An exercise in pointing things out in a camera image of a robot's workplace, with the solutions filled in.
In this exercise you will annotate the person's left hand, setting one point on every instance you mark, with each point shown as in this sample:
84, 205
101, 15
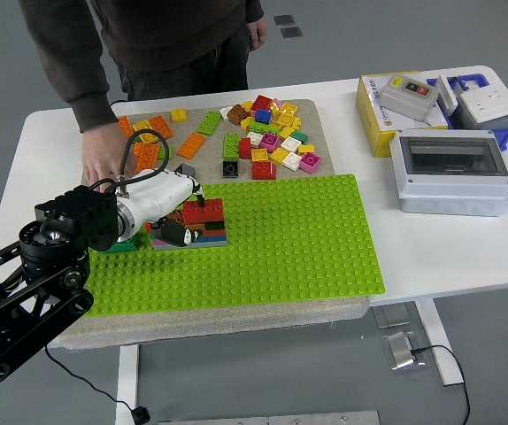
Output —
257, 34

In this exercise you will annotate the person's right hand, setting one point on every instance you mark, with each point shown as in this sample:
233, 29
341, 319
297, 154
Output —
101, 150

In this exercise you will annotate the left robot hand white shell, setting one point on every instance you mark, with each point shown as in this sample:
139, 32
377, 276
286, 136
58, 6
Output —
156, 195

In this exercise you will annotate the dark green long toy brick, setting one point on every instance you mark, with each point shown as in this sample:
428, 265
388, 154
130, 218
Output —
136, 243

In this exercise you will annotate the red long toy brick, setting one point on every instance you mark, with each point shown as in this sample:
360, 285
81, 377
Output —
207, 212

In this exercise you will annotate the person's right forearm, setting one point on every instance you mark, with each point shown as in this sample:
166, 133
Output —
68, 66

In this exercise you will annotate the person's left forearm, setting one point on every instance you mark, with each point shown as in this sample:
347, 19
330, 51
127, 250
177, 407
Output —
253, 11

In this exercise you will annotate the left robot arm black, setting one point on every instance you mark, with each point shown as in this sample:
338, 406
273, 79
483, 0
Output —
72, 212

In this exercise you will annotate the orange-brown square stacked brick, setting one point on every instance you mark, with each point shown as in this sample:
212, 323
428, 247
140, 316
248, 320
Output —
175, 217

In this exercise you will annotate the red square stacked brick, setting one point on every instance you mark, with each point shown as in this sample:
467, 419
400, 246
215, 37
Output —
149, 227

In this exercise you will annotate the orange long toy brick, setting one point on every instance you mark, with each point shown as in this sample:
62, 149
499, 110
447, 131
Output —
148, 156
125, 126
161, 124
190, 145

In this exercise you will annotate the small dark green brick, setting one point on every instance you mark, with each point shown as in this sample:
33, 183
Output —
135, 139

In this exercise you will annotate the grey sloped toy brick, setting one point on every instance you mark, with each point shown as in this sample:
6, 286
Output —
187, 169

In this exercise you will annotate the lime green square brick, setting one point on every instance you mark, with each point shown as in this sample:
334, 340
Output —
159, 153

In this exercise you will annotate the yellow long toy brick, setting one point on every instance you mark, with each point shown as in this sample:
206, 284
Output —
141, 126

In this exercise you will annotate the pink flat brick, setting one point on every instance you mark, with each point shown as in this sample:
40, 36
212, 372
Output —
159, 242

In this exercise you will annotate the grey flat brick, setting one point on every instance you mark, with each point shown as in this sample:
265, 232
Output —
210, 243
163, 247

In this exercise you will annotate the black square stacked brick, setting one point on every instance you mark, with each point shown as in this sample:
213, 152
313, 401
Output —
216, 226

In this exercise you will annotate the red flat brick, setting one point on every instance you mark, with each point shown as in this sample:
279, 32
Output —
214, 232

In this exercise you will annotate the red square toy brick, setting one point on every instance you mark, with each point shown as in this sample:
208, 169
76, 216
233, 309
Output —
260, 104

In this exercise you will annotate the blue flat brick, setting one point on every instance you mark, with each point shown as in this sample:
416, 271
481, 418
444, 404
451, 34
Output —
212, 238

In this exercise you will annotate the small pink toy brick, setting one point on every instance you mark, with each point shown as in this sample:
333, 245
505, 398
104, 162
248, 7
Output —
276, 104

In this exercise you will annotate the yellow square toy brick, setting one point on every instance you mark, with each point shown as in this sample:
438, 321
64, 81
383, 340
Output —
279, 156
286, 132
179, 115
259, 154
246, 122
286, 119
247, 106
297, 123
288, 109

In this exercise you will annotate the black square toy brick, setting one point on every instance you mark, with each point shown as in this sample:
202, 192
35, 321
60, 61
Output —
229, 169

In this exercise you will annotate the brown square toy brick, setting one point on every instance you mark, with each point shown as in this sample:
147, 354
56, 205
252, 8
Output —
237, 113

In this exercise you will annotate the blue square toy brick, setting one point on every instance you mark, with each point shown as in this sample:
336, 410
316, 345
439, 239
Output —
263, 116

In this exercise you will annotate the small white toy brick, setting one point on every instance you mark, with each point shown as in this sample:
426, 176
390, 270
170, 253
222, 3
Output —
225, 111

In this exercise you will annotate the lime green long brick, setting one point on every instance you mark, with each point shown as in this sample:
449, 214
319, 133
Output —
231, 146
210, 122
263, 128

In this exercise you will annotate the white square toy brick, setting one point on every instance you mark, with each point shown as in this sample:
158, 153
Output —
292, 161
254, 138
290, 144

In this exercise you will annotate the magenta square toy brick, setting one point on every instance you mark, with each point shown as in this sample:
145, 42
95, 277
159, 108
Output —
269, 141

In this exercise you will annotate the red large square brick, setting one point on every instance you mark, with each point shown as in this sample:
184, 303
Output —
264, 170

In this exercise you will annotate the green square toy brick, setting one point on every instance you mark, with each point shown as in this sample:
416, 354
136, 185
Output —
299, 136

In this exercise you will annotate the yellow flat toy brick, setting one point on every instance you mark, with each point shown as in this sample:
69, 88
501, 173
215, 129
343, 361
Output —
305, 149

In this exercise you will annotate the green studded baseplate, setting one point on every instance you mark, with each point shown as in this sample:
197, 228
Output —
280, 248

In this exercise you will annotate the pink square toy brick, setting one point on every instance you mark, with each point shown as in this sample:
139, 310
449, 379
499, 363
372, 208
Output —
310, 162

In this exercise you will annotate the small metal floor plate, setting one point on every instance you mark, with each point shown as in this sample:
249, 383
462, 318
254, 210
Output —
291, 32
283, 20

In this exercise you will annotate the person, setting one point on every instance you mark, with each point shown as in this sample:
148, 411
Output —
170, 35

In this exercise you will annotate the grey-brown mat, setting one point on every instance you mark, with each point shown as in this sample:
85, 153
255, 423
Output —
192, 325

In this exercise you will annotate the yellow cardboard box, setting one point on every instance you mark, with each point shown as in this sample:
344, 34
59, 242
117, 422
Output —
369, 115

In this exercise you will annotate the white table leg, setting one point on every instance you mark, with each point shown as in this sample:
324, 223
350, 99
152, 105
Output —
128, 383

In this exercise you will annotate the white plastic panel piece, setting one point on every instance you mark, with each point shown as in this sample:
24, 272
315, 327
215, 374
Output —
443, 95

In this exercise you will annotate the long metal floor strip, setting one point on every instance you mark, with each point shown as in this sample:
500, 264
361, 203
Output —
271, 418

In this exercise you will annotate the grey plastic box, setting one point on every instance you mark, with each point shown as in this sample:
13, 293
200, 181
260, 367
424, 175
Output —
497, 122

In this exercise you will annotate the metal floor cover plate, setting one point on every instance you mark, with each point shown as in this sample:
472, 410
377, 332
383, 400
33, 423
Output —
400, 352
391, 316

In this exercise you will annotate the white table foot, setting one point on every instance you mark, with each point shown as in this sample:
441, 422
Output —
435, 341

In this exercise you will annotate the grey push-button switch box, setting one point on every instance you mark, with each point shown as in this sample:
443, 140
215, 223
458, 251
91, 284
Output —
402, 99

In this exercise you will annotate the white wall socket panel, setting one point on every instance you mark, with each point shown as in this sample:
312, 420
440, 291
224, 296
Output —
486, 106

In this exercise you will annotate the grey distribution enclosure clear lid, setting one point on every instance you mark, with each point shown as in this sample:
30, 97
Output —
451, 195

